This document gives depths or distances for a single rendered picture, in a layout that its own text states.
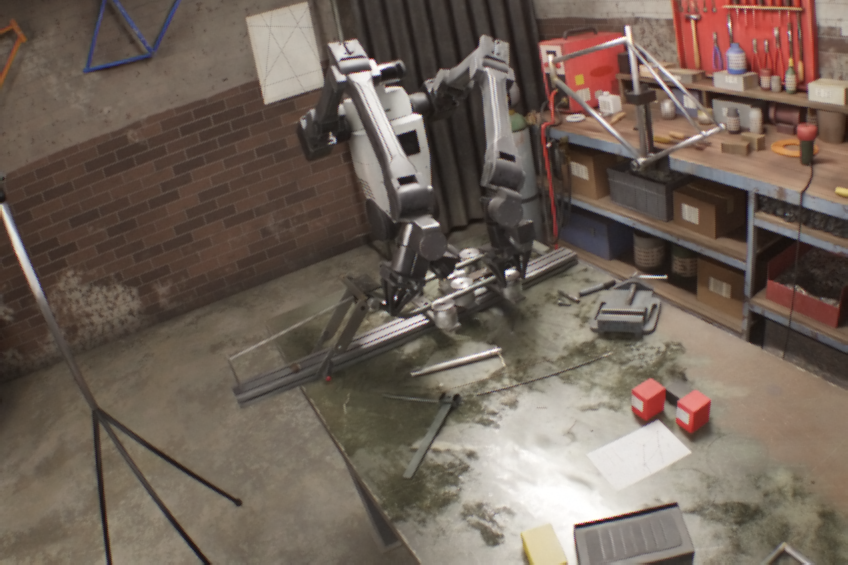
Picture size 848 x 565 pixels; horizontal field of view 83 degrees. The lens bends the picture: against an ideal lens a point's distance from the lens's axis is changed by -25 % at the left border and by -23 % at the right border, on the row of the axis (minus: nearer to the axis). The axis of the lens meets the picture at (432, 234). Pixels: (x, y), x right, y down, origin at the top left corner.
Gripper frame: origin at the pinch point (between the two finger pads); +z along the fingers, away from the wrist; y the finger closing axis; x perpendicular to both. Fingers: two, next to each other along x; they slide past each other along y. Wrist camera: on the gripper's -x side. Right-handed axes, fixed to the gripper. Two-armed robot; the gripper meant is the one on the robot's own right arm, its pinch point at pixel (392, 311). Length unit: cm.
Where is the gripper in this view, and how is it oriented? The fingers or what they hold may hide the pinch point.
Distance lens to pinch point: 129.9
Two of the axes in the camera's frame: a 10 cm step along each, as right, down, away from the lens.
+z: -2.7, 9.5, 1.5
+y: -4.6, -2.6, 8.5
